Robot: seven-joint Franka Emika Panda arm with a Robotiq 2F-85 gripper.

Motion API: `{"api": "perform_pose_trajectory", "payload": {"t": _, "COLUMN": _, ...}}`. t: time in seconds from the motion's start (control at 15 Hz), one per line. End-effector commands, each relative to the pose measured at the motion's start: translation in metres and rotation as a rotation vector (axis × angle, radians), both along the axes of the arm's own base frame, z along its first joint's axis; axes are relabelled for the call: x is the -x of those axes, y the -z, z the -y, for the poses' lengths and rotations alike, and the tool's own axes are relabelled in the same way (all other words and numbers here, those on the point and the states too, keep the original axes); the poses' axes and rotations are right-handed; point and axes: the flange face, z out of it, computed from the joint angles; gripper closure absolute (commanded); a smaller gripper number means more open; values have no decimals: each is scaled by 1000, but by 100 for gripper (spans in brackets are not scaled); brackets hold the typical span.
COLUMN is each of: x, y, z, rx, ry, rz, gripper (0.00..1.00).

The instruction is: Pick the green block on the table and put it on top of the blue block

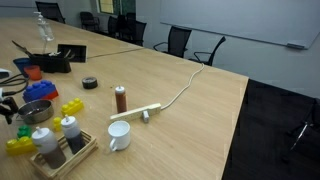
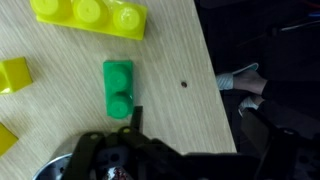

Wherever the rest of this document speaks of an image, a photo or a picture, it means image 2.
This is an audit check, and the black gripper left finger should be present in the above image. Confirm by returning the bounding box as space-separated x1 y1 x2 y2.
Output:
61 131 104 180

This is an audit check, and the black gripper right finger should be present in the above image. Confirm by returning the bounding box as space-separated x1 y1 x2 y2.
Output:
116 105 183 162

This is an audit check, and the green two-stud toy block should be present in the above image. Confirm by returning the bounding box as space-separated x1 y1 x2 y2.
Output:
102 59 135 120

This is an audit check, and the yellow three-stud toy block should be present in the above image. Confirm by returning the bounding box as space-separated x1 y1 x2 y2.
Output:
0 122 20 158

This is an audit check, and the small yellow toy block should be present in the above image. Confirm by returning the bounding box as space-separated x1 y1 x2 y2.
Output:
0 56 34 96

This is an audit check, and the large yellow toy block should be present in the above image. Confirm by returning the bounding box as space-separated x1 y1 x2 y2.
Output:
29 0 149 41

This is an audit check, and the small metal pot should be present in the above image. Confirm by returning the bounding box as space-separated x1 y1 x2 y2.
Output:
32 134 101 180

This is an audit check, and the white striped slipper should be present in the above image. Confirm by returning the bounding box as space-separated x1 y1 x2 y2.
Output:
215 62 260 92
237 95 264 118

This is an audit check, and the bare person foot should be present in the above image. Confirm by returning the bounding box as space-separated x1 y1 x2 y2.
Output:
233 69 268 96

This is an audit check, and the grey floor cable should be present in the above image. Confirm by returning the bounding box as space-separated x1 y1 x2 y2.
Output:
279 19 320 33

